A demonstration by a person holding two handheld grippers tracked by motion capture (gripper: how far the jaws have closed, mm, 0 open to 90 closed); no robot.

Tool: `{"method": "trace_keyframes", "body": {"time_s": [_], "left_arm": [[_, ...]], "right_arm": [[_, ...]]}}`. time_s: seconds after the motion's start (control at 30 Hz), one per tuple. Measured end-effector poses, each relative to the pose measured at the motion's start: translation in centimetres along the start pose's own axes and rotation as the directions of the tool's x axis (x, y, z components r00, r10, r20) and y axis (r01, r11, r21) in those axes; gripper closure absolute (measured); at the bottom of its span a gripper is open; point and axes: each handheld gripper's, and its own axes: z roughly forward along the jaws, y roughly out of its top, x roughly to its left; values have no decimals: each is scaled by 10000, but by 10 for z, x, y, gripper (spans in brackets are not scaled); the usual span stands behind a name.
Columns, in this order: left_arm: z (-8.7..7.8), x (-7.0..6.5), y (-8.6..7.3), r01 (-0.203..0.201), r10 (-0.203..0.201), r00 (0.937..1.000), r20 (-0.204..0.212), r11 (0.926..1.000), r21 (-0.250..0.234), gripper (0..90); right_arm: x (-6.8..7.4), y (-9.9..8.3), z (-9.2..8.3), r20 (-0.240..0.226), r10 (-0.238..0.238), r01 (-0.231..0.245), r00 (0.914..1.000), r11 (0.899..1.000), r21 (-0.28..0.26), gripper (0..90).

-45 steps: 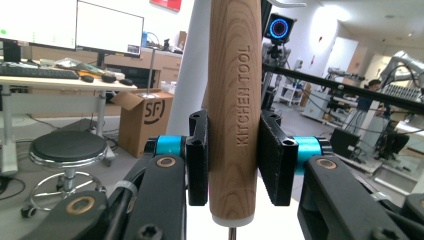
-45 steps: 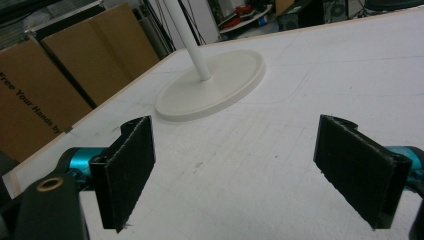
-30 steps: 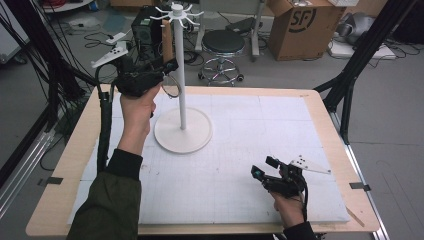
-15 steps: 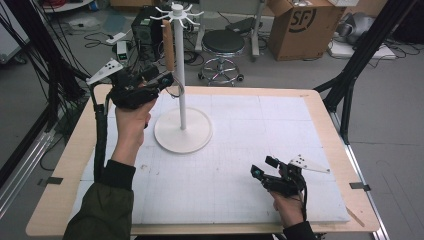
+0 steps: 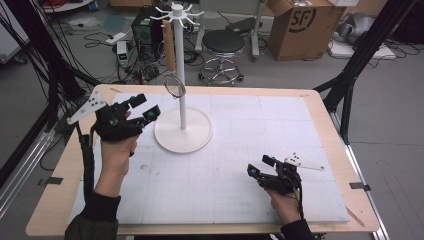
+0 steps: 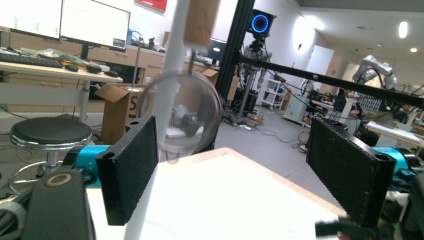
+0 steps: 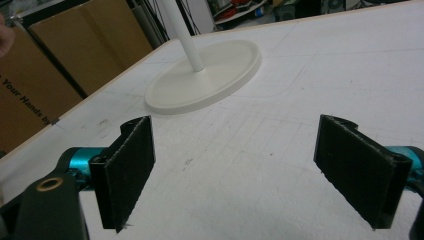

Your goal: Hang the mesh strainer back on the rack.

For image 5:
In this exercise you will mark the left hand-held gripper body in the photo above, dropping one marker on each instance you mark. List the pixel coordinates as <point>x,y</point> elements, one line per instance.
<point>115,123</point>

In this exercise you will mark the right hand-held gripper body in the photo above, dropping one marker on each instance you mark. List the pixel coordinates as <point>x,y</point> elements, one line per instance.
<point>283,181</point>

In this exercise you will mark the white hook stand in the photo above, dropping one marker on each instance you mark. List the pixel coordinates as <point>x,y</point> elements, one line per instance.
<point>181,130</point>

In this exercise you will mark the person's right hand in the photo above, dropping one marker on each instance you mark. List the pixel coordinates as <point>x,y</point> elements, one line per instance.
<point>288,208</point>

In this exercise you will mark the person's left hand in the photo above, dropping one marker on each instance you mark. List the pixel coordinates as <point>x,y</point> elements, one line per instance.
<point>116,156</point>

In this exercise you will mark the white grid mat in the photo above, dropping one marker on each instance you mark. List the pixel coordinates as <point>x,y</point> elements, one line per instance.
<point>233,150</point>

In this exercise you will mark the small white power supply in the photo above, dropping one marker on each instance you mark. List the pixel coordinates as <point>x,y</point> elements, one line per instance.
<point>122,53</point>

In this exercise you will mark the white power strip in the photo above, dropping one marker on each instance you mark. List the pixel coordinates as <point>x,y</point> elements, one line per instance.
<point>116,38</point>

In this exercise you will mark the black computer tower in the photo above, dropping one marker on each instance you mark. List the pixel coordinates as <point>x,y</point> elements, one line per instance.
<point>148,33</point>

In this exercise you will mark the black tape strip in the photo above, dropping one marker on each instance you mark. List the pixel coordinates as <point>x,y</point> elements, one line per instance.
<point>53,181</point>
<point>359,186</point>

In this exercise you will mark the black metal stand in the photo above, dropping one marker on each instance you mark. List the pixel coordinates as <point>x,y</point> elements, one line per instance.
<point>53,66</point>
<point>360,60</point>

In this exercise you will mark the black round stool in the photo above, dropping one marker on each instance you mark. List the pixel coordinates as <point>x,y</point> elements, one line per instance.
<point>223,41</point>

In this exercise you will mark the cardboard box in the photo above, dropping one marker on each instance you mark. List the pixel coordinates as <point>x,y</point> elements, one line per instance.
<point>300,36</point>

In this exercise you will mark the white flat board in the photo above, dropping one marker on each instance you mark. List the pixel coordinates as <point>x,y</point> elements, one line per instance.
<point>346,50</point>

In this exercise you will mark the aluminium rail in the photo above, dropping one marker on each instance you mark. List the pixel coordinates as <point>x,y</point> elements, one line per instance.
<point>23,176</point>
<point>363,180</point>

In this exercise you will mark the grey metal frame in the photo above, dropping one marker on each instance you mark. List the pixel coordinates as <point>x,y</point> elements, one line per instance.
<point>256,30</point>

